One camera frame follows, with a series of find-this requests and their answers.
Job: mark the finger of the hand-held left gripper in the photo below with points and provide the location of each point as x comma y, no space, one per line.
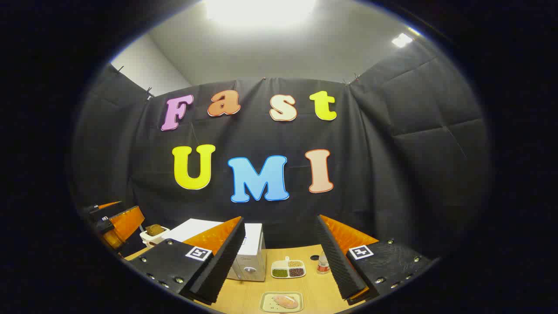
107,205
126,224

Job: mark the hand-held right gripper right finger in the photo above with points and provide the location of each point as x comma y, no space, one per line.
340,261

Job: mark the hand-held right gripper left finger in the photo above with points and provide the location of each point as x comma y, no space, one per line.
218,266

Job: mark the white microwave oven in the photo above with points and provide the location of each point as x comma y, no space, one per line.
253,248

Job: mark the pink chicken breast piece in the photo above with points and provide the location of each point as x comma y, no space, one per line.
285,301

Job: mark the clear plastic bottle red label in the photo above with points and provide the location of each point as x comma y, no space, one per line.
322,264

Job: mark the white toaster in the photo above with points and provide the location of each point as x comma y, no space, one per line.
150,240

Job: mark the brown bread slice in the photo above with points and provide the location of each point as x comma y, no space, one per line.
154,230

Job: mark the white divided dish of beans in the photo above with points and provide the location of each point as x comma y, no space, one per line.
287,267

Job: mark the pale green rectangular plate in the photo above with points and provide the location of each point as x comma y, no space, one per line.
267,307

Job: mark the black backdrop cloth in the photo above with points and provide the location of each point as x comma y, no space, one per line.
383,174

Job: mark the small ceiling light panel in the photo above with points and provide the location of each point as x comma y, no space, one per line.
401,40

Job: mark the large ceiling light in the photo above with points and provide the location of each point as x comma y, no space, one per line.
261,9

